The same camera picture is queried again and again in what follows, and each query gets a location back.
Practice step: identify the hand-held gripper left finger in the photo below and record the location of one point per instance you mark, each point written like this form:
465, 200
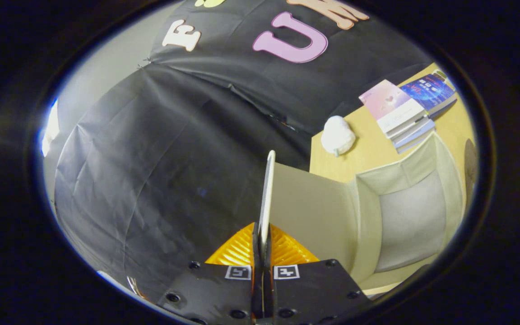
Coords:
215, 293

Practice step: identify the black backdrop cloth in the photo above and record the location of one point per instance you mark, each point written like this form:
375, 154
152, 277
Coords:
151, 158

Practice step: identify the grey books under pink book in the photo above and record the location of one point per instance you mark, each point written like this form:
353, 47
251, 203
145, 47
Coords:
415, 135

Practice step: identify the blue book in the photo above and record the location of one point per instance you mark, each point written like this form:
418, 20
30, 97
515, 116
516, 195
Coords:
431, 90

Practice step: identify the brown fuzzy shoe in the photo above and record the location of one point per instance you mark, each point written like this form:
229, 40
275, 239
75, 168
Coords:
471, 167

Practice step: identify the white plush ball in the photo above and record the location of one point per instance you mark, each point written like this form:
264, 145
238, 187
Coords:
337, 135

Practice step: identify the pink book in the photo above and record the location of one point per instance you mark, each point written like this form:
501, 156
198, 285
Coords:
388, 104

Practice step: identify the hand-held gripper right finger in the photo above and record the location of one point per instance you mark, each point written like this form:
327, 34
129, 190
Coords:
314, 293

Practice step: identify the cream fabric storage box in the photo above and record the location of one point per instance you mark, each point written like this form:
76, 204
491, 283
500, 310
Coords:
409, 216

